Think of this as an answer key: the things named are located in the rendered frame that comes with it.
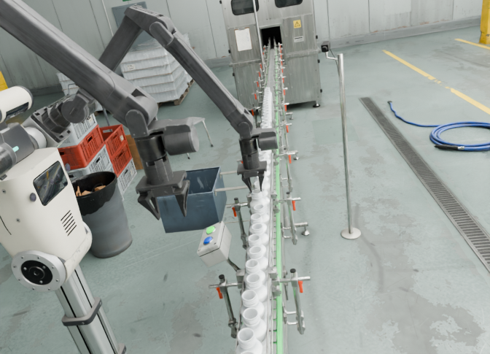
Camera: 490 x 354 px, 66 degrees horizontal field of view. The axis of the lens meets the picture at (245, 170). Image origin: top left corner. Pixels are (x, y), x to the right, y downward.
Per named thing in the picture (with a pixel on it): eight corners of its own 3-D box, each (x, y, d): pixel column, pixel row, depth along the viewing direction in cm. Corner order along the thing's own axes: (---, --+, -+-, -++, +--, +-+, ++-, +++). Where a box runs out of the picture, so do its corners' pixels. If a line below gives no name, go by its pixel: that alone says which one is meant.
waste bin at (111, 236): (127, 260, 317) (103, 193, 290) (77, 264, 323) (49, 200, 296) (144, 229, 358) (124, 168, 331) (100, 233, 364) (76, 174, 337)
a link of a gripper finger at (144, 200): (176, 224, 84) (165, 187, 81) (146, 228, 85) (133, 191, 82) (182, 208, 91) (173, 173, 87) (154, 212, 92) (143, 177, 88)
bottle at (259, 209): (254, 244, 139) (247, 205, 132) (270, 239, 140) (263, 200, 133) (260, 252, 134) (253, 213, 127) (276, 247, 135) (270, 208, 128)
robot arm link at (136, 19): (141, -7, 113) (130, -6, 104) (178, 24, 116) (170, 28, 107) (71, 104, 130) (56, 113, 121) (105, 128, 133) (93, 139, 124)
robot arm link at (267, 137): (239, 114, 127) (237, 123, 120) (273, 109, 126) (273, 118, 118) (245, 147, 133) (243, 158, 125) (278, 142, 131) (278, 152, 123)
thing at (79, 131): (77, 144, 331) (68, 120, 322) (32, 152, 332) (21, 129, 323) (98, 123, 387) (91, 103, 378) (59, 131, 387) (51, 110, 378)
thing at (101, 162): (95, 189, 350) (86, 168, 340) (51, 197, 351) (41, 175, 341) (112, 163, 405) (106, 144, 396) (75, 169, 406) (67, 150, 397)
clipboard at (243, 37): (252, 49, 574) (249, 26, 561) (237, 51, 577) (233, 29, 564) (252, 49, 577) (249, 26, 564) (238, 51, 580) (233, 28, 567)
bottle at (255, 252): (250, 293, 117) (240, 249, 110) (266, 283, 119) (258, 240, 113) (260, 304, 112) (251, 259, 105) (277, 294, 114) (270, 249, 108)
